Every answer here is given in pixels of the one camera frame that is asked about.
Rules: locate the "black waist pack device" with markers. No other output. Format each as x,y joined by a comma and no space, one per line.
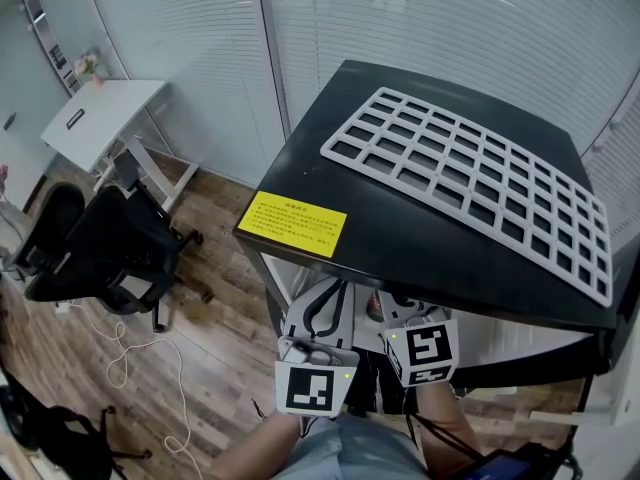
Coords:
500,470

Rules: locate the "white grid shelf rack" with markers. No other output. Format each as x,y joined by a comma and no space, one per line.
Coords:
327,149

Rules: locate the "black mini fridge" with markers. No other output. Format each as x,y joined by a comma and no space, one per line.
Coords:
400,248

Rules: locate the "person's left forearm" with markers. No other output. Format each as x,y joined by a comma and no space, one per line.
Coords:
250,448

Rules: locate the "person's light grey shirt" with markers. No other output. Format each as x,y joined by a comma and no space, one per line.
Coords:
350,453

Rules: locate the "pink flower vase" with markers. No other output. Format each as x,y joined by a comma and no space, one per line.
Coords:
90,65

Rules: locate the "person's right forearm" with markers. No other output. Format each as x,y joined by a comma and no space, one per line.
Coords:
445,418

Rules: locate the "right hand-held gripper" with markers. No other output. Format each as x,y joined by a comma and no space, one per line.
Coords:
425,350

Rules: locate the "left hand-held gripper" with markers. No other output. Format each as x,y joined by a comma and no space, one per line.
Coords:
310,388

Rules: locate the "black office chair with headrest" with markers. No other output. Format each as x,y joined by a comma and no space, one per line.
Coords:
125,248

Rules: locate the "white power strip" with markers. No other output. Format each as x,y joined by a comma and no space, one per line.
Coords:
62,307

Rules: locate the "white desk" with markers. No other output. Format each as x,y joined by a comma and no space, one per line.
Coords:
105,113

